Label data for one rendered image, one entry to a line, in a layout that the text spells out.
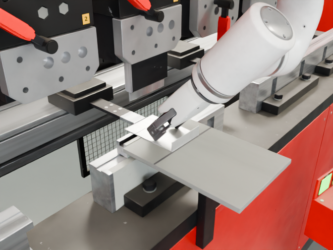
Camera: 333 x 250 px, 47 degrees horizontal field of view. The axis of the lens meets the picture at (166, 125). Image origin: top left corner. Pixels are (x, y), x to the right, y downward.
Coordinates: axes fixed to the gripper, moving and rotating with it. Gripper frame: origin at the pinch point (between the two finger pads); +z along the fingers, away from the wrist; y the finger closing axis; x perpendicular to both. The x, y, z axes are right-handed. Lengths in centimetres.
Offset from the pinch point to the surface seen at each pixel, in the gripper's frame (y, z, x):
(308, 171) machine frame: -64, 26, 35
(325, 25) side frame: -215, 52, -14
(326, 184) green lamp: -32.2, 0.5, 32.6
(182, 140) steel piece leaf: 1.2, -2.5, 4.5
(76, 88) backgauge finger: 2.3, 16.1, -20.7
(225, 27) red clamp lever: -14.5, -15.2, -9.0
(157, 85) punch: -2.7, -1.9, -7.8
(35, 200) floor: -26, 154, -24
